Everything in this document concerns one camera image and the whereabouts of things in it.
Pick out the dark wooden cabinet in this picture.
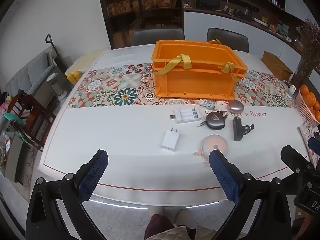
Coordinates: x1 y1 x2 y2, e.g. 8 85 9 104
96 0 184 50

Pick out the basket of oranges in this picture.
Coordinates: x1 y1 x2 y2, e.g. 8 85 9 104
295 84 320 127

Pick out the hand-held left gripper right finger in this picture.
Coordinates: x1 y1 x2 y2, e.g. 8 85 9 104
209 149 292 240

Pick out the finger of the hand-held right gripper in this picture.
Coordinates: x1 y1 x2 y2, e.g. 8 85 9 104
308 138 320 156
281 144 315 173

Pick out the dark red wooden chair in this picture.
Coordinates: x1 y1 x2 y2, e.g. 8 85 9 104
6 93 57 153

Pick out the black hand cart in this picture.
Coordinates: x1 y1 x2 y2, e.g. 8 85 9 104
45 34 69 73

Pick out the silver oval case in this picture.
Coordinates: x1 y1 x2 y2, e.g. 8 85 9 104
227 100 247 114

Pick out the wicker tissue box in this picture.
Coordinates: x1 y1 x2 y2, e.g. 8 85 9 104
261 51 293 81

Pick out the small white blue figurine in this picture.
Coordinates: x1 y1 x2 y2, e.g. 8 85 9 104
198 99 216 111

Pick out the cream stool with yellow legs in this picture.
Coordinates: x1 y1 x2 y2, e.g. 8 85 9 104
65 50 106 86

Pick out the pink round device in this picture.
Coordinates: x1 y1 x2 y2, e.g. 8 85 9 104
195 134 229 161

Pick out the white battery charger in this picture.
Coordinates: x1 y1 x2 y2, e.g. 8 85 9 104
170 107 202 125

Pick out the dried flower bouquet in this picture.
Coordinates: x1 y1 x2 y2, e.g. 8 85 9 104
289 14 320 88

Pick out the wide grey chair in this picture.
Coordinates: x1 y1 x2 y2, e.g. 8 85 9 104
132 28 186 48

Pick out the white cup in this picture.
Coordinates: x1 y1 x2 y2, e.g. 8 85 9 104
286 84 297 99

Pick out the person's leg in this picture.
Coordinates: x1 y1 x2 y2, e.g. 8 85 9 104
143 213 176 240

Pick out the white power adapter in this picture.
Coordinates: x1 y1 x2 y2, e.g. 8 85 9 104
161 127 180 153

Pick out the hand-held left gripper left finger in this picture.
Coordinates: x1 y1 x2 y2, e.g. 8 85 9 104
26 149 109 240

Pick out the dark wooden wall shelf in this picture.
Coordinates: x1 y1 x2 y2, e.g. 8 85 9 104
182 0 320 73

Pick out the orange plastic crate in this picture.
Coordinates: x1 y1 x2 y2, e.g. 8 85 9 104
152 39 248 99

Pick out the white standing heater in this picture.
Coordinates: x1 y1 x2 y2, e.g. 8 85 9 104
46 73 68 101

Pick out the grey sofa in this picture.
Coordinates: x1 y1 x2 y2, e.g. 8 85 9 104
5 52 54 96

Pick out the narrow grey chair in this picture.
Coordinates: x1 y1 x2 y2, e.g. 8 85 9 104
206 27 249 54

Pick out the black metal bracket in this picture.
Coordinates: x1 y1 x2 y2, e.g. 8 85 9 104
232 117 255 142

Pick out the dark grey round tape measure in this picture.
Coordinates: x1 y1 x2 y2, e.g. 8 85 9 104
197 110 227 131

